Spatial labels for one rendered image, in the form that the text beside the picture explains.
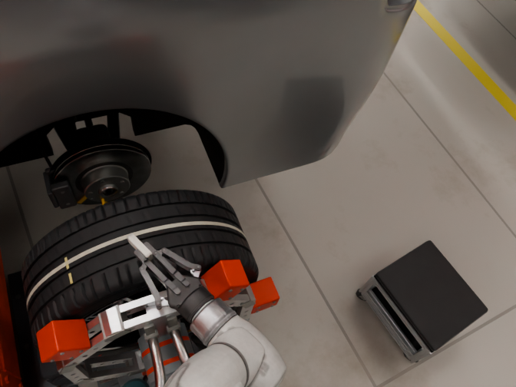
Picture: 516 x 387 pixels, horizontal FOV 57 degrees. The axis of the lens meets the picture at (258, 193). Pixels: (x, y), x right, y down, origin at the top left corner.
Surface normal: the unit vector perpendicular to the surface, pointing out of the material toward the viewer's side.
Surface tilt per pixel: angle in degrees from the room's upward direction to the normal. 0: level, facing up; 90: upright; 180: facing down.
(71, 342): 45
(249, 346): 35
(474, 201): 0
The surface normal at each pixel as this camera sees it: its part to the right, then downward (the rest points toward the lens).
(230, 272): 0.63, -0.56
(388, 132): 0.12, -0.50
